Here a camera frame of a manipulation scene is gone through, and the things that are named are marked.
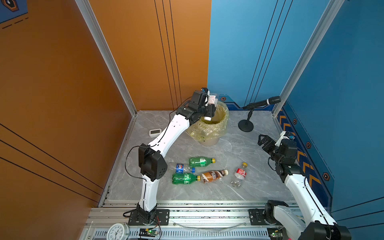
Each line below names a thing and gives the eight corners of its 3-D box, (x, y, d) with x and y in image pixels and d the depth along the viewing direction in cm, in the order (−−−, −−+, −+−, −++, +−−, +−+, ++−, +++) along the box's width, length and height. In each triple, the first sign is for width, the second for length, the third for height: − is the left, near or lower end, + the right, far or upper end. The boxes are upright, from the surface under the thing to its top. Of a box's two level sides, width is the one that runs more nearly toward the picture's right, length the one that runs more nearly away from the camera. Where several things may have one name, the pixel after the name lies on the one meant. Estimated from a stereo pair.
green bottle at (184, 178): (172, 185, 85) (171, 182, 81) (173, 176, 89) (172, 172, 84) (200, 185, 85) (200, 182, 81) (200, 175, 89) (200, 172, 84)
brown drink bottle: (203, 185, 85) (203, 182, 81) (200, 178, 87) (200, 174, 83) (228, 176, 88) (230, 172, 84) (225, 169, 91) (226, 165, 86)
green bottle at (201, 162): (189, 168, 91) (188, 164, 87) (189, 160, 95) (188, 156, 90) (215, 168, 91) (216, 164, 87) (214, 160, 95) (215, 156, 90)
